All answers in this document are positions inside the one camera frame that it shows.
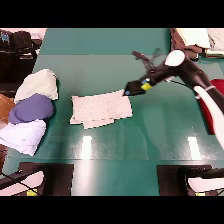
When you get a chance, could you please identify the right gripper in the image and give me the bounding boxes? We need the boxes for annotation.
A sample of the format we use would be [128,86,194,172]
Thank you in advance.
[122,77,155,98]

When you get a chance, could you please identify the grey T-shirt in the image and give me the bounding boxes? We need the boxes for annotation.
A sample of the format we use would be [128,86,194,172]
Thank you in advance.
[69,89,134,130]

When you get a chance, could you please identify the white garment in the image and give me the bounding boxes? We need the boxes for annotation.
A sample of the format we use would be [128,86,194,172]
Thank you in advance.
[175,28,212,51]

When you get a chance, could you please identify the cream garment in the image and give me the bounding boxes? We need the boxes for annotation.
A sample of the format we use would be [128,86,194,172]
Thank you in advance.
[13,68,60,104]

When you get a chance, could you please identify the purple garment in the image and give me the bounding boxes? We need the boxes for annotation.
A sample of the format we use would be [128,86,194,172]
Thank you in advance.
[8,93,55,125]

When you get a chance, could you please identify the pale lilac garment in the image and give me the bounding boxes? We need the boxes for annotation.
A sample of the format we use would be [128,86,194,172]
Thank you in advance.
[0,118,47,157]

